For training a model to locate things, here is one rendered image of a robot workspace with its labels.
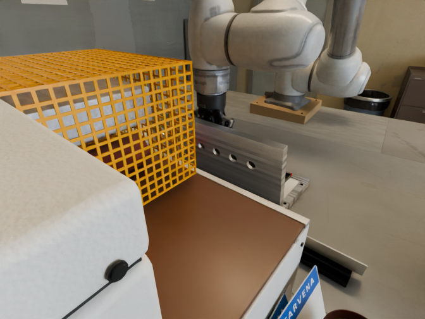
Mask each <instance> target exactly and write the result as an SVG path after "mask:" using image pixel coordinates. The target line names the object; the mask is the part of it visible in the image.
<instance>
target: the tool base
mask: <svg viewBox="0 0 425 319"><path fill-rule="evenodd" d="M286 171H287V170H286ZM287 172H288V171H287ZM290 173H292V172H290ZM291 178H292V179H294V180H297V181H299V183H298V184H297V185H296V187H295V188H294V189H293V190H292V191H291V192H290V193H289V195H287V197H286V198H284V200H283V202H284V203H286V204H283V208H286V209H288V210H289V209H290V207H291V206H292V205H293V204H294V202H295V201H296V200H297V199H298V198H299V197H300V195H301V194H302V193H303V192H304V191H305V190H306V188H307V187H308V186H309V182H310V179H309V178H306V177H303V176H301V175H297V174H295V173H292V176H291ZM301 184H303V185H301Z"/></svg>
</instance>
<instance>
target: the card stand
mask: <svg viewBox="0 0 425 319"><path fill-rule="evenodd" d="M300 262H301V263H303V264H304V265H306V266H308V267H309V268H312V267H313V266H314V265H316V266H317V272H319V273H320V274H322V275H324V276H325V277H328V278H329V279H331V280H333V281H334V282H336V283H338V284H340V285H342V286H343V287H346V286H347V284H348V281H349V279H350V277H351V274H352V270H349V269H348V268H345V267H344V266H341V265H339V264H338V263H336V262H334V261H332V260H330V259H328V258H326V257H324V256H323V255H321V254H319V253H317V252H315V251H313V250H311V249H309V248H308V247H305V246H304V248H303V251H302V255H301V259H300Z"/></svg>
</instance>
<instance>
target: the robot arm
mask: <svg viewBox="0 0 425 319"><path fill-rule="evenodd" d="M306 1H307V0H264V1H263V2H261V3H260V4H258V5H257V6H255V7H253V8H252V9H251V10H250V13H235V9H234V5H233V2H232V0H191V3H190V10H189V16H188V48H189V53H190V57H191V60H192V66H193V70H192V72H193V81H194V91H196V92H197V106H198V107H199V108H198V109H194V117H196V118H199V119H201V120H205V121H208V122H212V123H216V124H218V125H222V126H225V127H228V128H233V124H234V122H235V120H234V119H233V118H231V119H229V118H228V117H226V114H225V106H226V91H228V89H229V79H230V66H239V67H242V68H246V69H248V70H254V71H259V72H276V75H275V80H274V91H266V92H265V94H264V95H265V96H267V97H269V98H267V99H265V100H264V102H265V103H268V104H273V105H276V106H281V107H284V108H288V109H291V110H294V111H298V110H299V108H301V107H303V106H304V105H306V104H307V103H310V102H311V99H309V98H306V97H305V92H313V93H316V94H320V95H324V96H331V97H353V96H357V95H358V94H361V93H362V92H363V90H364V88H365V86H366V84H367V81H368V79H369V77H370V75H371V71H370V67H369V65H368V64H367V63H365V62H362V54H361V51H360V50H359V49H358V48H357V47H356V45H357V40H358V37H359V32H360V26H361V23H362V18H363V14H364V10H365V6H366V1H367V0H334V3H333V12H332V18H331V27H330V37H329V42H328V48H327V49H325V50H324V51H323V52H322V54H321V57H319V54H320V52H321V50H322V48H323V44H324V39H325V31H324V27H323V24H322V22H321V21H320V19H319V18H317V17H316V16H315V15H313V14H312V13H311V12H308V11H307V8H306V7H305V4H306ZM222 121H224V124H223V122H222Z"/></svg>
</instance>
